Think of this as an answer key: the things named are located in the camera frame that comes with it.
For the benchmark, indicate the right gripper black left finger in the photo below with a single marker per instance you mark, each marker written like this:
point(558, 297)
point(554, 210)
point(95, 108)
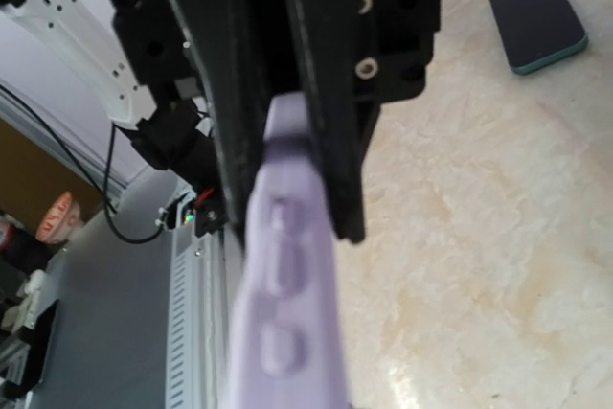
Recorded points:
point(225, 58)

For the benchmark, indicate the red white round object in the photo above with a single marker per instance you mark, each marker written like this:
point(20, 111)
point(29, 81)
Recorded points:
point(61, 221)

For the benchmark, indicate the dark phone with teal edge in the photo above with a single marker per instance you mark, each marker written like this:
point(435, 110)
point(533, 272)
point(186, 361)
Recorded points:
point(538, 33)

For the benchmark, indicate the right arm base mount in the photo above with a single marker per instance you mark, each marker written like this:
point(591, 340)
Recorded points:
point(204, 211)

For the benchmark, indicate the aluminium front rail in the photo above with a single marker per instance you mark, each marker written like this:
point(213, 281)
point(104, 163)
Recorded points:
point(204, 277)

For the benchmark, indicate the lilac phone case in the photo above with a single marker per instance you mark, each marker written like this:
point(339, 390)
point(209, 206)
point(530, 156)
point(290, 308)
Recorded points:
point(285, 340)

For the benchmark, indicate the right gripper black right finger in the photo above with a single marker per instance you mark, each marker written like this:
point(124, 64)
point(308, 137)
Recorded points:
point(330, 49)

